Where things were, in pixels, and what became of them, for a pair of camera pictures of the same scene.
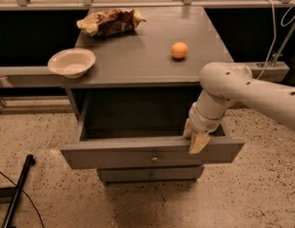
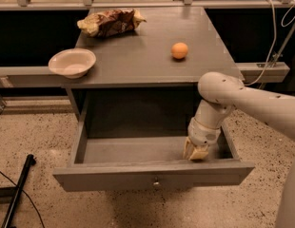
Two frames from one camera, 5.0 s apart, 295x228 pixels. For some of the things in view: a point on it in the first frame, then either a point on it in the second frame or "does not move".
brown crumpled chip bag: (110, 22) does not move
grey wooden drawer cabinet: (136, 99) does not move
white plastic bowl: (72, 63) does not move
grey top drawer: (134, 128) to (120, 161)
